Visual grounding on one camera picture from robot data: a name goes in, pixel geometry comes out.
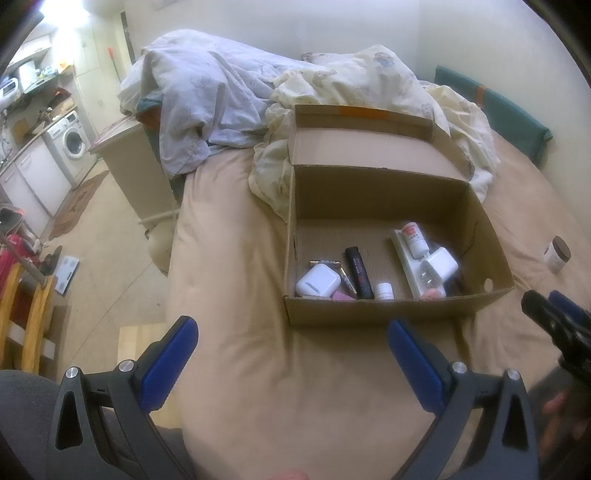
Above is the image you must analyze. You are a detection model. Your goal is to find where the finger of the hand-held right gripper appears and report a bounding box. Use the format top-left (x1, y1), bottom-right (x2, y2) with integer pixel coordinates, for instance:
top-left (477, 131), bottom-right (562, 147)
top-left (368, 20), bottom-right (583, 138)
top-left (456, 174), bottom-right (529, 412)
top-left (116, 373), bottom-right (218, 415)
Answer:
top-left (549, 290), bottom-right (591, 333)
top-left (521, 290), bottom-right (571, 345)

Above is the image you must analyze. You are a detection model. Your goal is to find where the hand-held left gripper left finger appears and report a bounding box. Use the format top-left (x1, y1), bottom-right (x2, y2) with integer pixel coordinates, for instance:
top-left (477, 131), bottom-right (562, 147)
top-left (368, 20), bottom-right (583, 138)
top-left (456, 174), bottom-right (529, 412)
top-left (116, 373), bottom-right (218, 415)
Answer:
top-left (46, 315), bottom-right (200, 480)

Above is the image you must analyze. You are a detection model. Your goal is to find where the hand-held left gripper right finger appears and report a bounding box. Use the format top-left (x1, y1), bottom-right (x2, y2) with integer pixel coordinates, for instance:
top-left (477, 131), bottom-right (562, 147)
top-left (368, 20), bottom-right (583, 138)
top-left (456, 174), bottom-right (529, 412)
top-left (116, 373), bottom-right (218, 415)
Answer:
top-left (388, 318), bottom-right (541, 480)

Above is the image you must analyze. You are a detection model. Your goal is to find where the long white box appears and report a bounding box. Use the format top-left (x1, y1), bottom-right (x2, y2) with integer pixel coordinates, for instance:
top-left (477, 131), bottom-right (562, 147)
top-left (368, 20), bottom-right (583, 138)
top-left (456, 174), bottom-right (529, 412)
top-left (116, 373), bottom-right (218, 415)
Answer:
top-left (392, 229), bottom-right (446, 300)

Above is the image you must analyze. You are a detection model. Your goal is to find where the white charger plug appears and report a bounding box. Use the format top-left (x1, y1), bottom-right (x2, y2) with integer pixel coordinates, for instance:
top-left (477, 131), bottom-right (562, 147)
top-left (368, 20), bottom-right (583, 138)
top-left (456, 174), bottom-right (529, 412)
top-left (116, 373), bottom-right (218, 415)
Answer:
top-left (418, 247), bottom-right (459, 287)

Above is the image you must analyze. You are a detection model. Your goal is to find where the black cosmetic tube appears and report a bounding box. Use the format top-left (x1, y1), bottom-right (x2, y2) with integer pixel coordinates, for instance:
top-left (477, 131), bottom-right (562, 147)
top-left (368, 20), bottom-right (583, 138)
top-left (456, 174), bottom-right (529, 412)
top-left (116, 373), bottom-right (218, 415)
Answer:
top-left (344, 246), bottom-right (374, 300)

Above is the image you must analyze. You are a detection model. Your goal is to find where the white plastic bottle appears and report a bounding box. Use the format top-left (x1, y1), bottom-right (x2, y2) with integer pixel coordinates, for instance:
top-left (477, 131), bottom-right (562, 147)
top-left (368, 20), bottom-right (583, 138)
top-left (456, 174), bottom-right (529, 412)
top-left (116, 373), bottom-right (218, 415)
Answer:
top-left (399, 222), bottom-right (430, 258)

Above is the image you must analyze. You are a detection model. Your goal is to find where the white earbuds case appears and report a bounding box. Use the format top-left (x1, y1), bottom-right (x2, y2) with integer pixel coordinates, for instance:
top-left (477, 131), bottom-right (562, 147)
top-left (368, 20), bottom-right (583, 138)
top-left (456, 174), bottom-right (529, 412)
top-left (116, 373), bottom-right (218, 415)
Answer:
top-left (295, 263), bottom-right (341, 298)

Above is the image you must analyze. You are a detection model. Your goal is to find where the cardboard box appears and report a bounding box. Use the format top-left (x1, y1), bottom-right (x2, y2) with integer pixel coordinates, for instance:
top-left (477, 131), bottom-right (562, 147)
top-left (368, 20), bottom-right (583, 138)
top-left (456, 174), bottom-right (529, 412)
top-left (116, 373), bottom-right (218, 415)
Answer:
top-left (283, 104), bottom-right (515, 329)

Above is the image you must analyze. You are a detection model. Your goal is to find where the person's right hand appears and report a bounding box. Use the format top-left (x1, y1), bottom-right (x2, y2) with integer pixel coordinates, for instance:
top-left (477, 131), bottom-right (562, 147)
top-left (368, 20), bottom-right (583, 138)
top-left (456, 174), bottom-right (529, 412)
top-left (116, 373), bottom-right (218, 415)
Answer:
top-left (538, 388), bottom-right (591, 462)

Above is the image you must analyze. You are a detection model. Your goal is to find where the white jar with brown lid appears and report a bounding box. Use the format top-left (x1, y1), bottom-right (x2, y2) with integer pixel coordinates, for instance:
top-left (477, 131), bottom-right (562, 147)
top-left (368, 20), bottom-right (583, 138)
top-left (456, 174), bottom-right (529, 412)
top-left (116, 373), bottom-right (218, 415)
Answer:
top-left (542, 236), bottom-right (572, 274)

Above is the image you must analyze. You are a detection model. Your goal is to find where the bed with beige sheet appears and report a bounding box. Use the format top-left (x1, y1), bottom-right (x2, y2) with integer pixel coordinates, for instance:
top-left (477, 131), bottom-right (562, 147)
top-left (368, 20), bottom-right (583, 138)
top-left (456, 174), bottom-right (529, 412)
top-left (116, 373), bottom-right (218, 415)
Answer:
top-left (166, 124), bottom-right (591, 480)

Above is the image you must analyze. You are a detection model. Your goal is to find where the white bathroom scale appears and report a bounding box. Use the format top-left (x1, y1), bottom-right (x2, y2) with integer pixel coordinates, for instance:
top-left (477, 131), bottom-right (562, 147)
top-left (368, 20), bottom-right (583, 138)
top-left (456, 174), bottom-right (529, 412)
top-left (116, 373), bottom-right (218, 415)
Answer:
top-left (54, 256), bottom-right (80, 294)

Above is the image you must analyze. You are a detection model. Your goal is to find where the yellow wooden rack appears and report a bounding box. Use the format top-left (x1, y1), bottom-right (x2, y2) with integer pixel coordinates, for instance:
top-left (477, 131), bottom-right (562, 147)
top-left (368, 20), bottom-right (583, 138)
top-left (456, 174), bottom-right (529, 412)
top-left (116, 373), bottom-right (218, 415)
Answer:
top-left (0, 258), bottom-right (58, 370)

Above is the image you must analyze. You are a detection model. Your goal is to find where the dark shoe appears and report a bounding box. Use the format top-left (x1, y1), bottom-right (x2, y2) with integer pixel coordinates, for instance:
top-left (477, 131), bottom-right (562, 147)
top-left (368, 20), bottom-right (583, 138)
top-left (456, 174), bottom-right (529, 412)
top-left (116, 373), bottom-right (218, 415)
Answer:
top-left (41, 246), bottom-right (63, 277)

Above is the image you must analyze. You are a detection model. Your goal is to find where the brown floor rug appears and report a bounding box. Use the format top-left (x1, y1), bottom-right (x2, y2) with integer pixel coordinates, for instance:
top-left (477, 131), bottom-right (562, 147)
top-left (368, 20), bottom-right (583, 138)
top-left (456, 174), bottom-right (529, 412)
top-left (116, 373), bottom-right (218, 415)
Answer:
top-left (48, 170), bottom-right (110, 241)

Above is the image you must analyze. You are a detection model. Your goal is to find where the green headboard cushion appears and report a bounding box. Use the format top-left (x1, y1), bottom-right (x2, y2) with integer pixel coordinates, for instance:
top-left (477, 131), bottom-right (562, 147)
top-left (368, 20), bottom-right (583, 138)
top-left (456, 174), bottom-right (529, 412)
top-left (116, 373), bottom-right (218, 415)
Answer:
top-left (434, 65), bottom-right (554, 167)

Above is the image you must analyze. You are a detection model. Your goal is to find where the beige nightstand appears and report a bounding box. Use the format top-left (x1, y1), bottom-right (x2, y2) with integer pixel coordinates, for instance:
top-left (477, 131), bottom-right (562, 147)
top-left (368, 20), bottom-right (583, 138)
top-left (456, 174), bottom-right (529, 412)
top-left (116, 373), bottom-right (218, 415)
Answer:
top-left (90, 117), bottom-right (178, 227)

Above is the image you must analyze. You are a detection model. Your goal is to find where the white kitchen cabinet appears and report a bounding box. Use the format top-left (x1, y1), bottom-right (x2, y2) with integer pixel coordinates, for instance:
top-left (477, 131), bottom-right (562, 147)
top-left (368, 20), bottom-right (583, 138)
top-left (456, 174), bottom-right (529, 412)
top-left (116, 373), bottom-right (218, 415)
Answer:
top-left (0, 136), bottom-right (75, 236)

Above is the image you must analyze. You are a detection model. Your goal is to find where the white washing machine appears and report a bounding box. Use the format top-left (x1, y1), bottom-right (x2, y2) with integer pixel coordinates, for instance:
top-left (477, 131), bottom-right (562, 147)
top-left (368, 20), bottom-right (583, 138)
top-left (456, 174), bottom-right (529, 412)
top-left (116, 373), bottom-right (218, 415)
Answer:
top-left (44, 110), bottom-right (95, 178)

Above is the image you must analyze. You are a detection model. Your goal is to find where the pale blue duvet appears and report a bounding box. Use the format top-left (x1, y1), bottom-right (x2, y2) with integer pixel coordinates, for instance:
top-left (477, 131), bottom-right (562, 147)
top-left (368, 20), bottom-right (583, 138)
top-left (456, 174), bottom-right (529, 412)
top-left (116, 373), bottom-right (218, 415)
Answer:
top-left (117, 30), bottom-right (315, 178)

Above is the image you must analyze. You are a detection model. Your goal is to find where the cream bear-print duvet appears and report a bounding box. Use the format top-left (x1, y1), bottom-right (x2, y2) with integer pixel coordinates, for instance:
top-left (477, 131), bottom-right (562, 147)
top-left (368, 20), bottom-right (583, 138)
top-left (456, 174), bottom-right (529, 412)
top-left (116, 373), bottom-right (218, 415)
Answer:
top-left (248, 45), bottom-right (502, 222)

